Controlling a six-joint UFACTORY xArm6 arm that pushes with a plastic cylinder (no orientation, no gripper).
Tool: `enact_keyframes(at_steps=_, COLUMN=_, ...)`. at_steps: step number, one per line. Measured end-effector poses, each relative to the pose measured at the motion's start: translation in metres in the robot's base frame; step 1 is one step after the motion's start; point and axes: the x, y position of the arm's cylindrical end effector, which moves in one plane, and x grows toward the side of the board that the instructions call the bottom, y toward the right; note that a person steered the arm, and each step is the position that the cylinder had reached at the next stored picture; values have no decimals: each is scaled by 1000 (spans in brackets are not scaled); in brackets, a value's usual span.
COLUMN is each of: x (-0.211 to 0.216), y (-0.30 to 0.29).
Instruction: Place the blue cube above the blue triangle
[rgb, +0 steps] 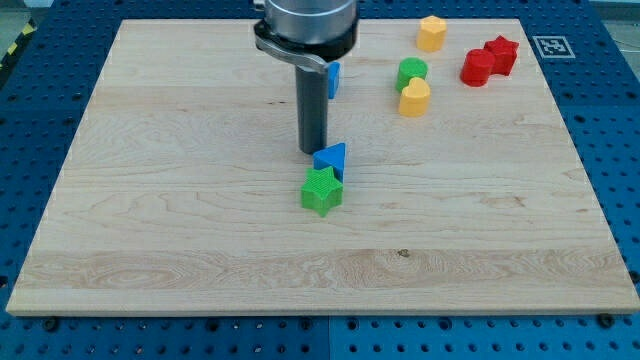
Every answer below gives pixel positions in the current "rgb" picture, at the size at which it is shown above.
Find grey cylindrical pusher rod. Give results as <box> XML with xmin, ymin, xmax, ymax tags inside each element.
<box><xmin>295</xmin><ymin>67</ymin><xmax>328</xmax><ymax>154</ymax></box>

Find blue cube block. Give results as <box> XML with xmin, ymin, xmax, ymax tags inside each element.
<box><xmin>328</xmin><ymin>61</ymin><xmax>341</xmax><ymax>99</ymax></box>

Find blue triangle block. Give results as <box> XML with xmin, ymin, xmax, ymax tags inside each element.
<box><xmin>313</xmin><ymin>142</ymin><xmax>347</xmax><ymax>183</ymax></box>

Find green cylinder block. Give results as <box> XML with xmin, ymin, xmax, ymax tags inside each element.
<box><xmin>395</xmin><ymin>57</ymin><xmax>428</xmax><ymax>92</ymax></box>

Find yellow heart block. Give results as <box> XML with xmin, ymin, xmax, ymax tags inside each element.
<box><xmin>398</xmin><ymin>77</ymin><xmax>431</xmax><ymax>117</ymax></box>

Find green star block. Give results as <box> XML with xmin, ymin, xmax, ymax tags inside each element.
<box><xmin>301</xmin><ymin>167</ymin><xmax>343</xmax><ymax>217</ymax></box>

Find yellow hexagon block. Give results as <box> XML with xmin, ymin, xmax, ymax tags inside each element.
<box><xmin>416</xmin><ymin>15</ymin><xmax>447</xmax><ymax>52</ymax></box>

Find red cylinder block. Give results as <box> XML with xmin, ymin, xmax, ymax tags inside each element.
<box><xmin>460</xmin><ymin>49</ymin><xmax>495</xmax><ymax>87</ymax></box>

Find wooden board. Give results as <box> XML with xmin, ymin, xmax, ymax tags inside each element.
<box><xmin>7</xmin><ymin>19</ymin><xmax>639</xmax><ymax>316</ymax></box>

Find red star block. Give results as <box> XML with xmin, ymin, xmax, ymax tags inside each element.
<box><xmin>484</xmin><ymin>35</ymin><xmax>519</xmax><ymax>76</ymax></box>

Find white fiducial marker tag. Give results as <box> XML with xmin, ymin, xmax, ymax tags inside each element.
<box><xmin>533</xmin><ymin>35</ymin><xmax>575</xmax><ymax>59</ymax></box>

